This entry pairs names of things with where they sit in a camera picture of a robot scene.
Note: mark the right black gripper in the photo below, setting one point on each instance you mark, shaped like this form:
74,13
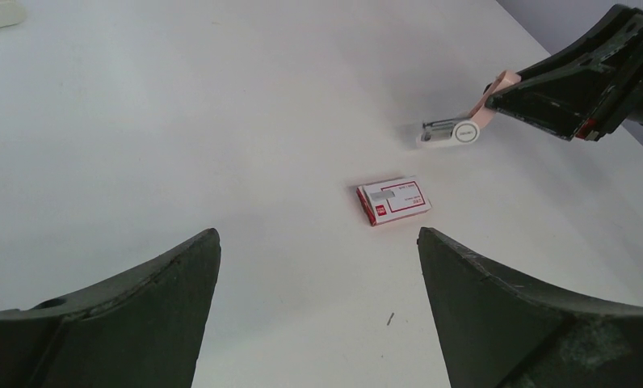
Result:
593,79

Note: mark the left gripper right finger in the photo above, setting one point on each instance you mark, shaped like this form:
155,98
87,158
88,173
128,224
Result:
499,327

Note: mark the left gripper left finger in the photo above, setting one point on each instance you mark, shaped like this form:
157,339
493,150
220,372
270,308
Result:
143,327

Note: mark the pink white stapler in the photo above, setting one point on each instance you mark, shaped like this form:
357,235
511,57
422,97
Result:
466,129

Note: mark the red white staple box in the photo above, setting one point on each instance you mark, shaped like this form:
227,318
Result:
392,200

